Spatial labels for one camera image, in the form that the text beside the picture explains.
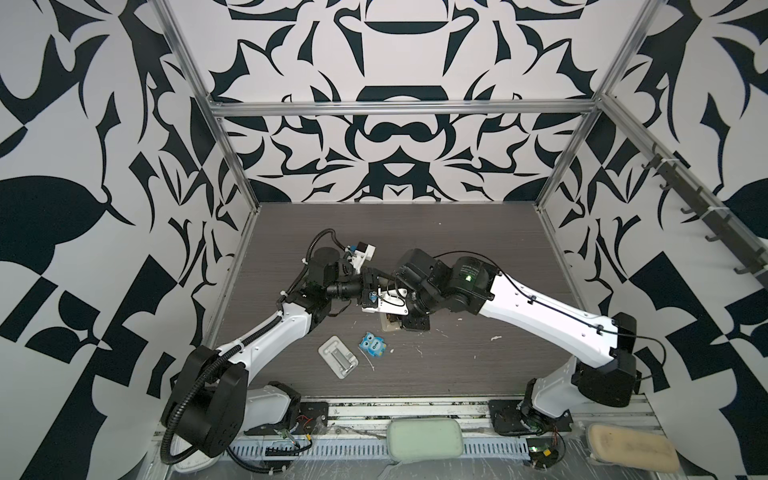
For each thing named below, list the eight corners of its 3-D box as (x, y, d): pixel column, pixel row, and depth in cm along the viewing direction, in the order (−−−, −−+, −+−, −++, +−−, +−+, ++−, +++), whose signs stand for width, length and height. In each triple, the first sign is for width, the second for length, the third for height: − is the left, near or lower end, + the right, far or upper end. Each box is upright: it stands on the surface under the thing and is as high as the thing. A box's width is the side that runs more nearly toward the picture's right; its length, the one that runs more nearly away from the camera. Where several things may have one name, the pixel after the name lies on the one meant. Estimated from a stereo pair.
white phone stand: (317, 352, 86) (316, 349, 85) (335, 335, 89) (334, 333, 88) (342, 381, 81) (341, 379, 80) (360, 363, 85) (360, 360, 83)
